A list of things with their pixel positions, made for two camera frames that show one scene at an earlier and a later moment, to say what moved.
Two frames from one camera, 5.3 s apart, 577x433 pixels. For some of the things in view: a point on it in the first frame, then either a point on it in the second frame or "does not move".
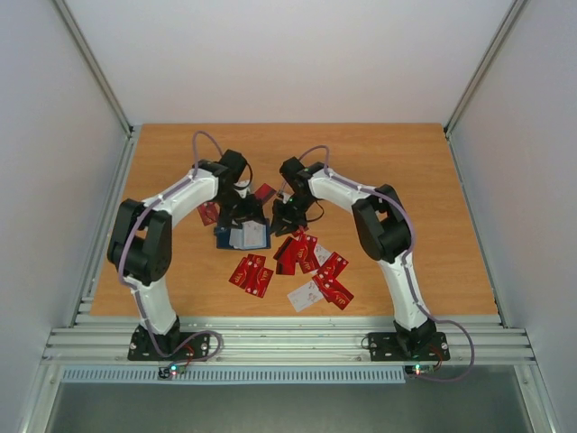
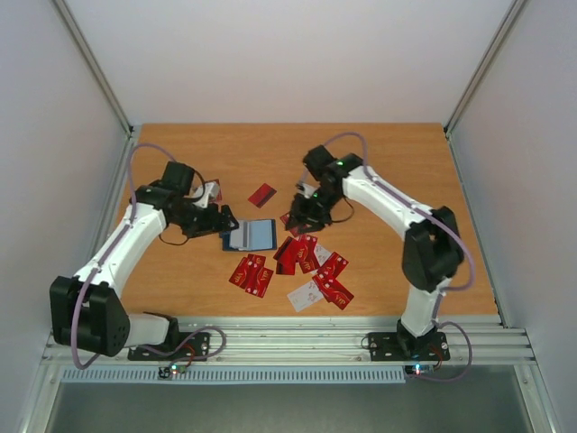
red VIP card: x=334 y=291 does not move
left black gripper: x=253 y=211 → x=212 y=225
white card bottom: x=305 y=296 does not move
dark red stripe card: x=286 y=256 does not move
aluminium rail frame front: x=280 y=340 does not move
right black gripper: x=287 y=216 → x=305 y=216
